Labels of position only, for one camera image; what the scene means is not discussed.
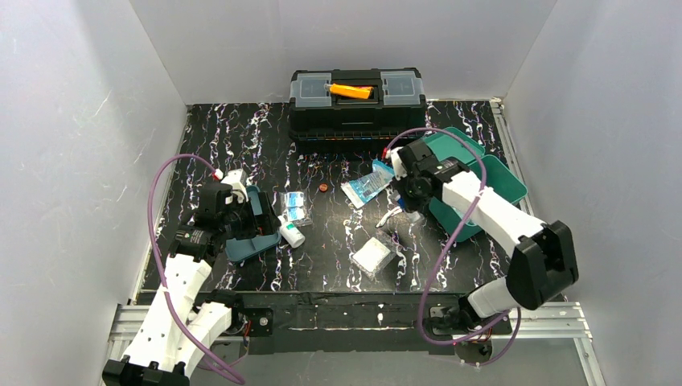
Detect white medicine bottle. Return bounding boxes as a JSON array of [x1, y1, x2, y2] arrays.
[[277, 216, 306, 248]]

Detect white bandage roll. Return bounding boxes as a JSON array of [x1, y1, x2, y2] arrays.
[[397, 195, 427, 224]]

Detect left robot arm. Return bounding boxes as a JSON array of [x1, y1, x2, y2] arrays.
[[102, 170, 281, 385]]

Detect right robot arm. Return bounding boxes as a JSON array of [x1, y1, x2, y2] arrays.
[[387, 140, 579, 322]]

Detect green medicine box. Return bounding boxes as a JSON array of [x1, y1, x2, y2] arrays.
[[424, 127, 528, 234]]

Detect dark teal divider tray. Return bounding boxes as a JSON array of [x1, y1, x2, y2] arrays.
[[225, 186, 281, 263]]

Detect tweezers in plastic wrap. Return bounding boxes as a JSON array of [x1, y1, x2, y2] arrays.
[[376, 207, 404, 228]]

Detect large blue white packet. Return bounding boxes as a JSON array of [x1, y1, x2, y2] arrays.
[[341, 159, 395, 208]]

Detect clear zip bag white pad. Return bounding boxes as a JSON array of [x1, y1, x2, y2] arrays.
[[350, 232, 396, 278]]

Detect black toolbox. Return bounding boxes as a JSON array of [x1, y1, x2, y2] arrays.
[[289, 68, 426, 142]]

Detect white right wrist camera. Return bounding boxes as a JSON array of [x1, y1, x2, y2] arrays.
[[385, 146, 408, 181]]

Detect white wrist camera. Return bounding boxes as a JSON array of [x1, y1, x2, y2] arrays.
[[220, 169, 249, 203], [385, 146, 408, 181]]

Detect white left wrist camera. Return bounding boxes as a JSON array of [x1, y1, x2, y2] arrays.
[[220, 169, 249, 203]]

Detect orange toolbox handle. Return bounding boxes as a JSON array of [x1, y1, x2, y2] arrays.
[[327, 84, 373, 100]]

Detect aluminium rail frame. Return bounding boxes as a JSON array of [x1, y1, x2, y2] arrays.
[[101, 98, 609, 386]]

